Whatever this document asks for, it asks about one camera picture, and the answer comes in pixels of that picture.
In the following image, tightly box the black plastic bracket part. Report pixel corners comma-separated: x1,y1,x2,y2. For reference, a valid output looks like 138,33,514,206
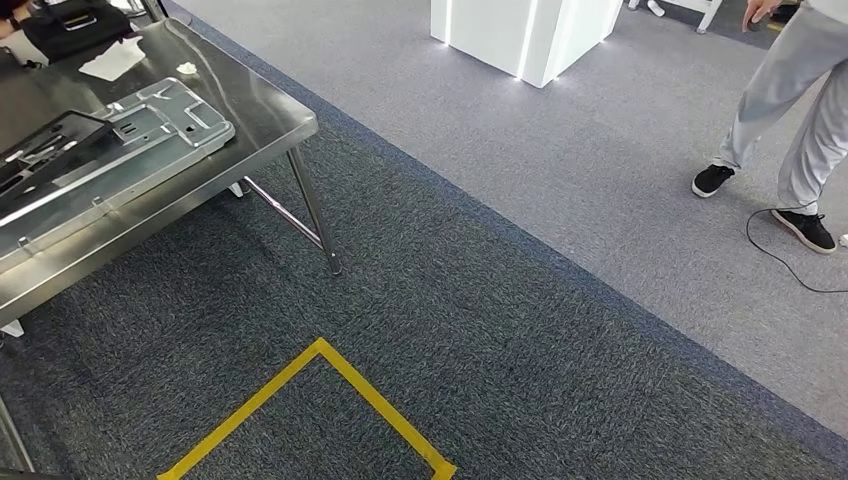
0,110,115,217

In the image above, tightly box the stainless steel workbench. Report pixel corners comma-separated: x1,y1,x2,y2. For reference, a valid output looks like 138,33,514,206
0,16,342,473

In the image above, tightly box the stamped metal panel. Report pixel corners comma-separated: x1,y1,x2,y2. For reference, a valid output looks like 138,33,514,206
0,77,236,273

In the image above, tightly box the white paper sheet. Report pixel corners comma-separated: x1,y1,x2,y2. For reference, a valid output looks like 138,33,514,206
78,36,147,83

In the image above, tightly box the black carry bag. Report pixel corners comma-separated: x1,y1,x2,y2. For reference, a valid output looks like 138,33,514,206
19,0,134,64

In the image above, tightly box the white lit pedestal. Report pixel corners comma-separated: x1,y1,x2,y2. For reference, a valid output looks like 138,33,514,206
430,0,624,89

